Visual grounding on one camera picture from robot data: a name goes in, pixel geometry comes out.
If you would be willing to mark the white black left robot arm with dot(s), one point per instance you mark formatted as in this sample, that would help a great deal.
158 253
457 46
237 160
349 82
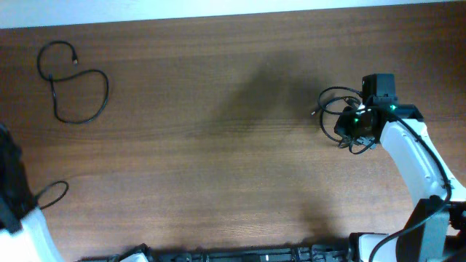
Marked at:
24 232

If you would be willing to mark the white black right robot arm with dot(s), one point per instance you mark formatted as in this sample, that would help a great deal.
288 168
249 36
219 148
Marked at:
435 230

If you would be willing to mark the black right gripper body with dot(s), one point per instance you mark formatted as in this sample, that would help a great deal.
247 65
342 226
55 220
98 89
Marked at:
351 124

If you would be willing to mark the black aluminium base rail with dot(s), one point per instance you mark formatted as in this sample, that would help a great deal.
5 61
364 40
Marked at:
291 253

